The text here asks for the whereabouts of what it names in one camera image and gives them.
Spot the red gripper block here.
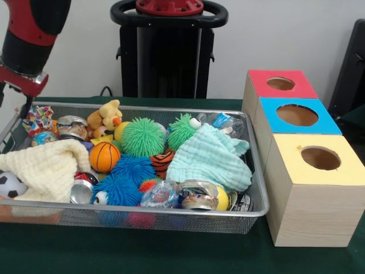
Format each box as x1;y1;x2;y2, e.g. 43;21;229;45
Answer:
0;64;50;119

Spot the colourful patterned knotted toy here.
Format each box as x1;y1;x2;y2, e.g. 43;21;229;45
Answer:
22;106;55;139

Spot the clear mesh bin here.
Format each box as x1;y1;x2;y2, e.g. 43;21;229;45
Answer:
0;103;270;235

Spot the wooden box with three holes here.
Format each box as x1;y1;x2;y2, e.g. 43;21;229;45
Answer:
241;70;365;247

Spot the cream muslin cloth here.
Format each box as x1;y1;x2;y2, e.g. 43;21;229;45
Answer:
0;139;91;204

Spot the small black white soccer ball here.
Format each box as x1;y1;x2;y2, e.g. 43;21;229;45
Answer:
0;173;27;200

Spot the yellow plush animal toy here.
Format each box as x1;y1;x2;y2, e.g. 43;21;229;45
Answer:
87;100;123;139

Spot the small orange basketball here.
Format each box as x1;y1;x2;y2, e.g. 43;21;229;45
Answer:
89;142;121;173

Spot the green spiky rubber ball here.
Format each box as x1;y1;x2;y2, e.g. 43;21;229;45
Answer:
120;118;167;158

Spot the blue spiky rubber ball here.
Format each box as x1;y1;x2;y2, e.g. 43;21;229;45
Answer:
108;154;156;182

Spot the blue furry monster toy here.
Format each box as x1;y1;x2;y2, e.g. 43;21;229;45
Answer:
91;174;144;207

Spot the orange tiger striped ball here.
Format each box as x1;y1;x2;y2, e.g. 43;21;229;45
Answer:
149;148;176;180

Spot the green furry monster toy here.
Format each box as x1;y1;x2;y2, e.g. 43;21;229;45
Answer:
167;114;201;151

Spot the mint green muslin cloth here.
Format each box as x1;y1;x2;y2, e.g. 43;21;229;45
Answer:
165;123;253;193

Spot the dark green table cloth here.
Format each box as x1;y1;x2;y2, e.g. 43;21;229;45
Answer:
0;96;365;274

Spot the black upright panel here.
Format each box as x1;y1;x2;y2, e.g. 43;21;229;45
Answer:
328;19;365;132

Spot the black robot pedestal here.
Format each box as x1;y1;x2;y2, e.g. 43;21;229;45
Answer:
110;0;229;99

